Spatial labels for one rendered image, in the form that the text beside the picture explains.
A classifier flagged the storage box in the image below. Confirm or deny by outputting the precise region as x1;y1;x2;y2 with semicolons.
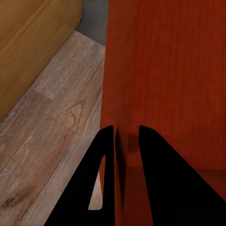
98;0;226;226

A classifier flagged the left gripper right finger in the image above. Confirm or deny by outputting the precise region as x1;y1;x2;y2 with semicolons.
138;125;226;226

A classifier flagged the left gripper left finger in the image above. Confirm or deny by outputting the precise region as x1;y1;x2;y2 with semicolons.
44;125;115;226

